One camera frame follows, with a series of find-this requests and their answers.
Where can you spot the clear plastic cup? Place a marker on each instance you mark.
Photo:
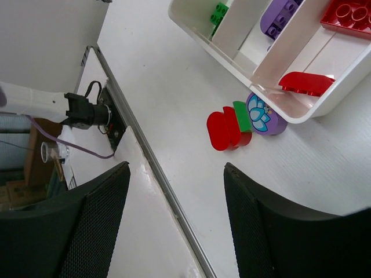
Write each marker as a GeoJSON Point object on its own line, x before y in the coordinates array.
{"type": "Point", "coordinates": [51, 151]}

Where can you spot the red lego plate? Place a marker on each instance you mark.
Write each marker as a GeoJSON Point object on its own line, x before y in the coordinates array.
{"type": "Point", "coordinates": [348, 17]}

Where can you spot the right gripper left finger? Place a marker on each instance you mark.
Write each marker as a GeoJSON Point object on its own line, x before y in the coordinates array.
{"type": "Point", "coordinates": [69, 235]}

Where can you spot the white divided plastic tray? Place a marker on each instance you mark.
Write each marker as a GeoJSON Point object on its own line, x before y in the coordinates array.
{"type": "Point", "coordinates": [259, 62]}

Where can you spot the green lego brick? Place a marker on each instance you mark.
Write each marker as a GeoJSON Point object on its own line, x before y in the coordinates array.
{"type": "Point", "coordinates": [218, 15]}

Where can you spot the red lego brick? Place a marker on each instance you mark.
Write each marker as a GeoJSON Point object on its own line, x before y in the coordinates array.
{"type": "Point", "coordinates": [306, 83]}

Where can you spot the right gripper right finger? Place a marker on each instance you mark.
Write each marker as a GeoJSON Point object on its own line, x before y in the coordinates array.
{"type": "Point", "coordinates": [276, 237]}

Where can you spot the purple paw lego piece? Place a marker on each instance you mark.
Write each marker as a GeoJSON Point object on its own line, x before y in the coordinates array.
{"type": "Point", "coordinates": [264, 120]}

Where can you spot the red green lego cluster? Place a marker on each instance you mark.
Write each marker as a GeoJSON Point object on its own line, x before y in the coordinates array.
{"type": "Point", "coordinates": [230, 128]}

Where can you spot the purple rounded lego piece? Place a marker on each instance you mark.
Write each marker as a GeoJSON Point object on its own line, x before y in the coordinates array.
{"type": "Point", "coordinates": [277, 15]}

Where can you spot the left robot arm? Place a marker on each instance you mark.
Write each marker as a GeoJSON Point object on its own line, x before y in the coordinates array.
{"type": "Point", "coordinates": [66, 108]}

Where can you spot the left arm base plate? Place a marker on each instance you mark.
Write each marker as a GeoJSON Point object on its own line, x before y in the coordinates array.
{"type": "Point", "coordinates": [116, 128]}

